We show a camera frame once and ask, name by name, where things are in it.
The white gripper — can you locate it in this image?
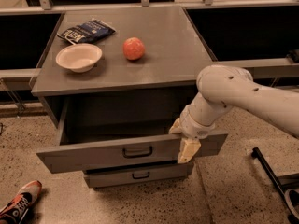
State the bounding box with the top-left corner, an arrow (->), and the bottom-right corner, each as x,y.
168,106 -> 215,163

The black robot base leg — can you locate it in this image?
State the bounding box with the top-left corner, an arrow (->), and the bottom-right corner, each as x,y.
251,147 -> 299,224

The blue chip bag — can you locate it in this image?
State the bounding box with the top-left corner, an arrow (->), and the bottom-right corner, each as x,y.
57,19 -> 115,44

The white bowl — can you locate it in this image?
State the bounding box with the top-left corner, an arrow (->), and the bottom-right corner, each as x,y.
56,43 -> 103,73

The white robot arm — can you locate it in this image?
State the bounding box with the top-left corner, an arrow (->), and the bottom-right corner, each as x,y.
169,65 -> 299,163

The orange black sneaker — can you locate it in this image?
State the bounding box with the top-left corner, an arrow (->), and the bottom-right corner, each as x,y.
0,180 -> 42,224

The grey drawer cabinet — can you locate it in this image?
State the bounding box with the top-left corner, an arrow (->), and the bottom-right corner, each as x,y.
31,6 -> 219,189

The grey top drawer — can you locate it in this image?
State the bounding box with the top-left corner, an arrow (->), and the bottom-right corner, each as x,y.
36,96 -> 229,175

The red apple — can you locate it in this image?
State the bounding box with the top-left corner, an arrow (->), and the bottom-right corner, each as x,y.
122,37 -> 145,61

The metal window railing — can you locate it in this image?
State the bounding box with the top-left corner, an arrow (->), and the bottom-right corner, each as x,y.
0,0 -> 299,107

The grey bottom drawer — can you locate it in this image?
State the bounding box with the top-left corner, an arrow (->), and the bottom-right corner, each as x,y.
84,161 -> 193,189

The grey drawer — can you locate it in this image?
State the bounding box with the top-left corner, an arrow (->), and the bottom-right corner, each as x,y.
84,161 -> 193,189
36,96 -> 229,175

